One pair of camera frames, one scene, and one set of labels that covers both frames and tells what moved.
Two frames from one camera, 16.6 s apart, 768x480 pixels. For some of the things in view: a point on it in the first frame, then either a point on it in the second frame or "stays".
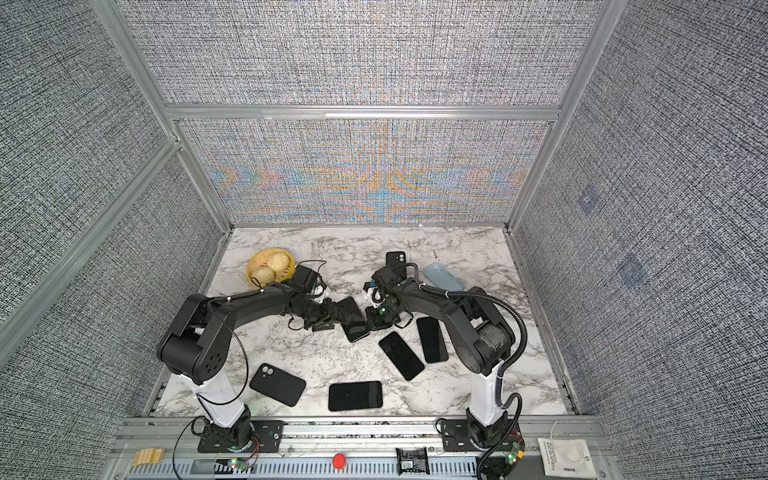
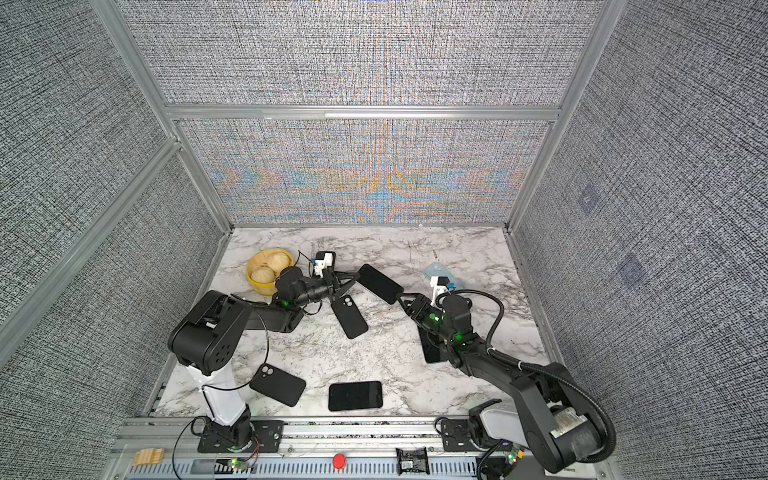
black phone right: (433, 345) stays
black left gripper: (328, 316) → (331, 283)
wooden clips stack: (149, 456) stays
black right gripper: (373, 322) → (422, 300)
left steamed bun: (264, 275) stays
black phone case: (278, 384) stays
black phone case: (396, 260) → (349, 316)
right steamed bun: (278, 261) stays
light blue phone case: (442, 277) stays
